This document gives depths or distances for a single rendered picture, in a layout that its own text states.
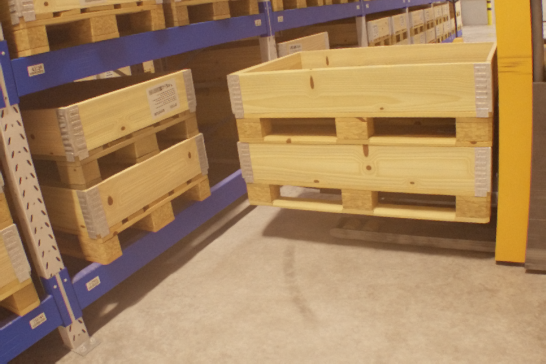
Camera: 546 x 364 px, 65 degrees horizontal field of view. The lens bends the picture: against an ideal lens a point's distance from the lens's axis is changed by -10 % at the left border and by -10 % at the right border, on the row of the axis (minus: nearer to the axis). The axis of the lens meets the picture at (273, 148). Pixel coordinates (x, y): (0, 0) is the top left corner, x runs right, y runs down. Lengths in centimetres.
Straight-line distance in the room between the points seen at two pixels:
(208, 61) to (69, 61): 183
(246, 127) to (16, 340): 140
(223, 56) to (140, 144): 154
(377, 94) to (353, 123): 17
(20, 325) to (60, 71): 97
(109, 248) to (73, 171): 36
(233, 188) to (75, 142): 117
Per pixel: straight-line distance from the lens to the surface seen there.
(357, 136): 209
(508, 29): 194
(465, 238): 233
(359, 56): 284
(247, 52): 342
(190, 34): 249
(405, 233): 238
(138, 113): 216
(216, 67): 359
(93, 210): 199
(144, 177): 218
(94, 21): 204
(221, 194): 270
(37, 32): 186
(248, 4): 299
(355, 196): 220
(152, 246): 231
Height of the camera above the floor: 118
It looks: 16 degrees down
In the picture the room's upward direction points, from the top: 8 degrees counter-clockwise
